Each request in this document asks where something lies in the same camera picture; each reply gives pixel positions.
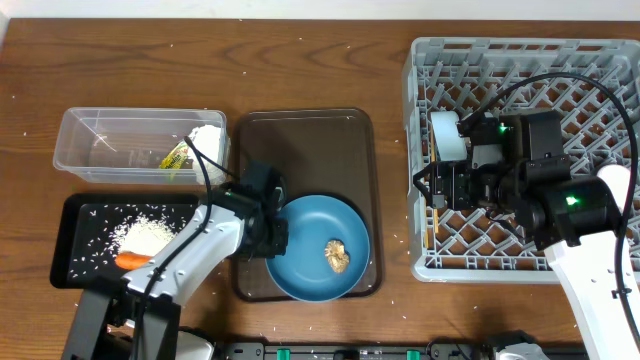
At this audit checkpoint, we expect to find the light blue rice bowl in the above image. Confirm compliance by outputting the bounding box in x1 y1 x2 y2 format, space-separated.
430 111 468 161

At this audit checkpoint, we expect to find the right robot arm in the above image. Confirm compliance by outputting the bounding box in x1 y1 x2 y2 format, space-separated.
413 109 639 359

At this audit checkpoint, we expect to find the orange carrot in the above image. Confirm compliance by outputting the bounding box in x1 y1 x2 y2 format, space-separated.
115 253 150 270

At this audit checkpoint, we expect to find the pink cup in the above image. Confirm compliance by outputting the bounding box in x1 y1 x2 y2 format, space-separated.
597 164 631 211

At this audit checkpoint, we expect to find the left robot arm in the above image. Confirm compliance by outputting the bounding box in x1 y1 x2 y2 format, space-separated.
63 161 288 359

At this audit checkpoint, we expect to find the white rice pile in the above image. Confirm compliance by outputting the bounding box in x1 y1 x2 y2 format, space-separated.
109 215 176 257

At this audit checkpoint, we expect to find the dark brown serving tray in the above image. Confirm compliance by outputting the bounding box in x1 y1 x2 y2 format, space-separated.
230 108 384 298

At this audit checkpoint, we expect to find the white tissue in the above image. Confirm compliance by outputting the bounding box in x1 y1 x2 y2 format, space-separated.
188 125 224 177

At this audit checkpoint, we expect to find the clear plastic bin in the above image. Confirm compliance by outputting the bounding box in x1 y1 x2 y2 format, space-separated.
53 107 230 186

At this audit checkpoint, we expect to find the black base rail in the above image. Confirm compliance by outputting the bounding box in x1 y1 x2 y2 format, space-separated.
209 329 586 360

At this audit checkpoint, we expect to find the black bin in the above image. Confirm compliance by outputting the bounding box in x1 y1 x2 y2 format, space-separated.
49 193 199 289

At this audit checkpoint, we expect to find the yellow snack wrapper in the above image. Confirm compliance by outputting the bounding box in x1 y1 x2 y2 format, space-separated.
159 140 190 169

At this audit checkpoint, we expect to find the blue plate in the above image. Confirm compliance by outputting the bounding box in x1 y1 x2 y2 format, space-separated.
266 195 371 302

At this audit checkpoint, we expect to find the grey dishwasher rack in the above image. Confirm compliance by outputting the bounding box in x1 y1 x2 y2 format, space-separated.
402 37 639 284

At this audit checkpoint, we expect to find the crumpled gold foil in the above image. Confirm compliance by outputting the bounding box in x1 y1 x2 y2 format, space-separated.
324 240 350 273

